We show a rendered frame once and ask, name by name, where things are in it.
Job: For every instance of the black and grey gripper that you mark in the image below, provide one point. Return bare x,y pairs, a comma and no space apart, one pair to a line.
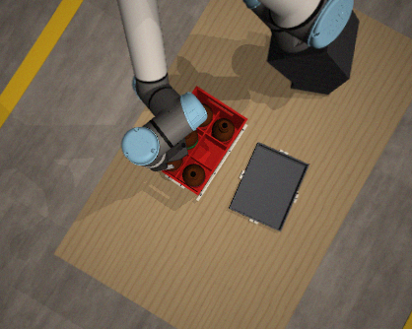
176,153

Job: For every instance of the red divided crate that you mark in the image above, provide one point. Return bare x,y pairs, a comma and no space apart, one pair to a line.
209,151

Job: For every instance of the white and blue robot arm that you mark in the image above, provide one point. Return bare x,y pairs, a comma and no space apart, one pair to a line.
313,23

